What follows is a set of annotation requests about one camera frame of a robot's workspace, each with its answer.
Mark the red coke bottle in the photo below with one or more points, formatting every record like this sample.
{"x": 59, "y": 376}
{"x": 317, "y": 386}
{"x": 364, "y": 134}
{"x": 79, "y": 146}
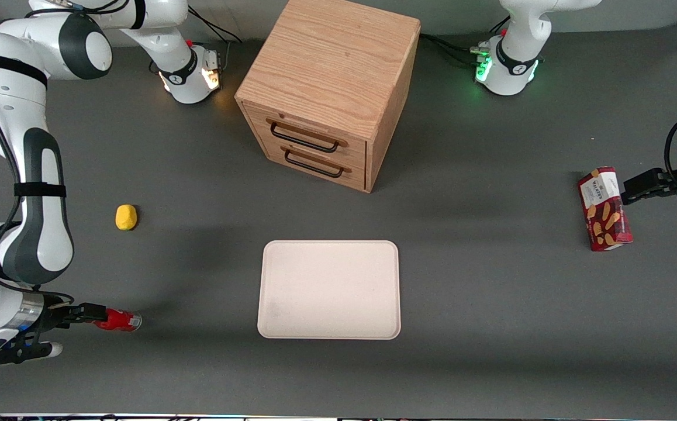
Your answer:
{"x": 119, "y": 320}

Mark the red shortbread cookie box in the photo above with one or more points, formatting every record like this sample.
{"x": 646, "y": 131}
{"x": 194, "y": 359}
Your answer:
{"x": 604, "y": 210}

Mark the yellow toy lemon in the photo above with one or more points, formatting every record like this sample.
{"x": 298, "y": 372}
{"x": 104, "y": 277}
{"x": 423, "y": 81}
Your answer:
{"x": 126, "y": 217}

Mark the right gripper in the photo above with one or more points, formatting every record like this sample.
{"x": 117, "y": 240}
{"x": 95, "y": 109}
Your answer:
{"x": 59, "y": 316}

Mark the beige rectangular tray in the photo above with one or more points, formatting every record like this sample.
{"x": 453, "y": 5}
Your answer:
{"x": 330, "y": 289}

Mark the wooden drawer cabinet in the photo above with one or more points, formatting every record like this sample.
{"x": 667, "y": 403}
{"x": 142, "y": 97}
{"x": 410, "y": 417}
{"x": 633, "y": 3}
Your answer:
{"x": 332, "y": 58}

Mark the wooden drawer front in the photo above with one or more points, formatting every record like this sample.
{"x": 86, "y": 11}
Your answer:
{"x": 359, "y": 151}
{"x": 359, "y": 179}

